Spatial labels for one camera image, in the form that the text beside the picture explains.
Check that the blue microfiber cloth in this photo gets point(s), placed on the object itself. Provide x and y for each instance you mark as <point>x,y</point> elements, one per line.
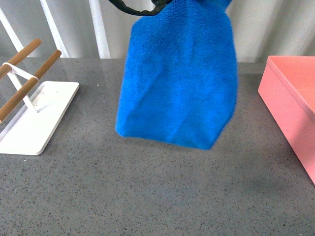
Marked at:
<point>180,80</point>

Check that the white pleated curtain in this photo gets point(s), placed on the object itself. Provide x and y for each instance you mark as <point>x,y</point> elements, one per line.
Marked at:
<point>97,29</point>

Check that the pink plastic tray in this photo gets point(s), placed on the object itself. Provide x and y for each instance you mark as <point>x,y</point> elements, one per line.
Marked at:
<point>287,88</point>

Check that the white rack with wooden rods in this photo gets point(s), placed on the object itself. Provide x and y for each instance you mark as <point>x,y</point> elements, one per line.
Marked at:
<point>45,104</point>

